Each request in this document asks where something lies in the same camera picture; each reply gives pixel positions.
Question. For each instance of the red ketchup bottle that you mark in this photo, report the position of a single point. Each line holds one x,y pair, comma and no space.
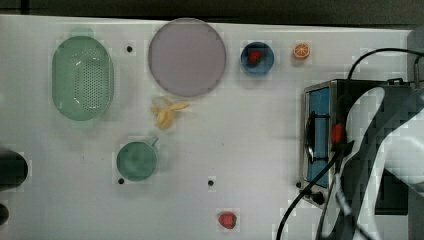
337,133

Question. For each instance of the blue bowl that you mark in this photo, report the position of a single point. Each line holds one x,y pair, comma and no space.
266,63

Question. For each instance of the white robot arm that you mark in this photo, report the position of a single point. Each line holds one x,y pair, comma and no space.
385,129

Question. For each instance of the red strawberry in bowl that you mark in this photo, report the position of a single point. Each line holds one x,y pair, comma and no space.
254,57

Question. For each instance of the round lilac plate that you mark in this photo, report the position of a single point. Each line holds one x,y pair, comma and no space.
187,57

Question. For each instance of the red strawberry on table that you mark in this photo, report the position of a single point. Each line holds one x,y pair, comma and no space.
228,220

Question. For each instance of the peeled banana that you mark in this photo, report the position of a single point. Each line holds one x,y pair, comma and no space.
165,110

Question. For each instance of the toaster oven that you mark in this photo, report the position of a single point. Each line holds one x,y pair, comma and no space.
323,106

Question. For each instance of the green plastic colander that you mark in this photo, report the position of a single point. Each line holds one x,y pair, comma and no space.
82,78

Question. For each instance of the green mug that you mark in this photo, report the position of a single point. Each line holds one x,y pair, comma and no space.
137,161

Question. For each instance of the orange slice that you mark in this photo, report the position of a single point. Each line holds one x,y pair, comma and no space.
301,51

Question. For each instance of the black pot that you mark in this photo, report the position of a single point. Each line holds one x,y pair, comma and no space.
13,170

